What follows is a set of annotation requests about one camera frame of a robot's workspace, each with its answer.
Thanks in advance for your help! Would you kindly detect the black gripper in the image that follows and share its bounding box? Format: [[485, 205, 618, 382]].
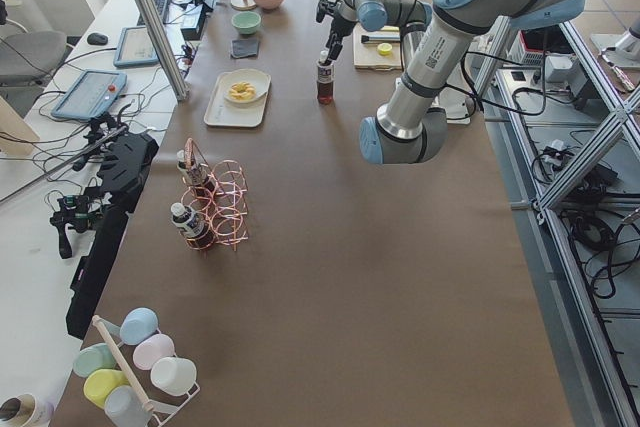
[[325, 16, 356, 63]]

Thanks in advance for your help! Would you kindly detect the tea bottle rack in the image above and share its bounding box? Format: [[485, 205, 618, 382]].
[[316, 50, 334, 105]]

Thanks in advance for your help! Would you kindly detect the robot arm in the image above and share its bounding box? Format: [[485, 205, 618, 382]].
[[316, 0, 585, 164]]

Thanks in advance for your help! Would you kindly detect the cream serving tray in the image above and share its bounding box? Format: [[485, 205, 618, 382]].
[[204, 72, 269, 128]]

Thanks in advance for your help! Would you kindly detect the tea bottle lower middle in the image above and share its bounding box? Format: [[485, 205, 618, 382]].
[[176, 150, 211, 197]]

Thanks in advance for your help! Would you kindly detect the tea bottle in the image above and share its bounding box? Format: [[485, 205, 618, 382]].
[[170, 202, 214, 250], [176, 150, 211, 197]]

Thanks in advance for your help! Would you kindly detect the tea bottle lower outer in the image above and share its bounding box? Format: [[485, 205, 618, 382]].
[[170, 202, 214, 250]]

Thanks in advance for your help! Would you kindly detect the steel muddler cylinder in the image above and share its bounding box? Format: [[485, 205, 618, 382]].
[[360, 33, 400, 44]]

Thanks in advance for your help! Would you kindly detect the half lemon slice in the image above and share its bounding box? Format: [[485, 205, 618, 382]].
[[377, 43, 393, 56]]

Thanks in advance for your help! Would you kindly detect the wooden cutting board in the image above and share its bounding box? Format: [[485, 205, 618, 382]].
[[352, 24, 401, 70]]

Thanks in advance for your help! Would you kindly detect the grey folded cloth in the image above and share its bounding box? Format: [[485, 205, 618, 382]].
[[230, 38, 260, 59]]

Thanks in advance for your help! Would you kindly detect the green bowl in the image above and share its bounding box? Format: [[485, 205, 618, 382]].
[[231, 11, 262, 35]]

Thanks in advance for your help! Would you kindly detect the white round plate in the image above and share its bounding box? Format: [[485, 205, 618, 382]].
[[219, 68, 271, 105]]

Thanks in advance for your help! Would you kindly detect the blue teach pendant far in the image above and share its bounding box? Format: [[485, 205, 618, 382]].
[[113, 26, 159, 68]]

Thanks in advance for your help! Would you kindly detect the blue teach pendant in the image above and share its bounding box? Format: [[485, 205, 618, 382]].
[[113, 26, 159, 68], [51, 70, 127, 121]]

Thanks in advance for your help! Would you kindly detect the black computer mouse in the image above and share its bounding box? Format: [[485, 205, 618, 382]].
[[86, 32, 109, 46]]

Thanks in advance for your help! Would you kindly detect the handheld gripper tool black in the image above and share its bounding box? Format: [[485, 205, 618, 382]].
[[72, 113, 129, 172]]

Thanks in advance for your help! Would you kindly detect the blue teach pendant near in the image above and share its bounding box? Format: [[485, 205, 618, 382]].
[[51, 70, 127, 121]]

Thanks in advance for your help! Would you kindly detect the handheld gripper tool green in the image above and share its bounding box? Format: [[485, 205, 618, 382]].
[[49, 194, 104, 259]]

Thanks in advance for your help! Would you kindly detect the grey office chair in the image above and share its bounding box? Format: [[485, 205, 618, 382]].
[[1, 0, 71, 87]]

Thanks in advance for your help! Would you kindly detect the blue cup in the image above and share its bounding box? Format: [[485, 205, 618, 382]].
[[105, 307, 159, 346]]

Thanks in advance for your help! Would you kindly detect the pink cup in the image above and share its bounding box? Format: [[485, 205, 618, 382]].
[[132, 333, 175, 371]]

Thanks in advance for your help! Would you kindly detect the white cup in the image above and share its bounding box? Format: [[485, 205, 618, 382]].
[[150, 357, 197, 396]]

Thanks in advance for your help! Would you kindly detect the green cup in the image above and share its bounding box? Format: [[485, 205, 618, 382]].
[[72, 343, 117, 378]]

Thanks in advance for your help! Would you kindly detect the yellow cup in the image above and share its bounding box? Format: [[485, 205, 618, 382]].
[[83, 368, 129, 409]]

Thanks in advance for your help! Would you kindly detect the grey cup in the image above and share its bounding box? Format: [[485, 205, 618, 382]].
[[104, 385, 151, 427]]

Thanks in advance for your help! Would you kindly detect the tape roll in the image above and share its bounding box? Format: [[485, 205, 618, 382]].
[[1, 393, 54, 427]]

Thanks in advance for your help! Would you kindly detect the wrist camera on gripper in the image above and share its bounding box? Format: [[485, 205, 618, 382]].
[[316, 0, 341, 23]]

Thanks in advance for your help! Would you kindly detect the braided ring bread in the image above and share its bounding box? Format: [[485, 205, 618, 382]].
[[227, 81, 256, 103]]

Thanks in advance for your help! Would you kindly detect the aluminium frame post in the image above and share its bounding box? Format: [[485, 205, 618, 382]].
[[134, 0, 188, 101]]

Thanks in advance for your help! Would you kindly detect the copper wire bottle rack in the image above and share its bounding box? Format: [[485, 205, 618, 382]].
[[179, 138, 249, 251]]

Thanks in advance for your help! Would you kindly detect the wooden rack handle rod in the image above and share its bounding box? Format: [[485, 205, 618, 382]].
[[92, 315, 154, 412]]

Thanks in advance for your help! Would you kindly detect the white wire cup rack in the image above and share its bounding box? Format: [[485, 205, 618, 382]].
[[111, 334, 201, 426]]

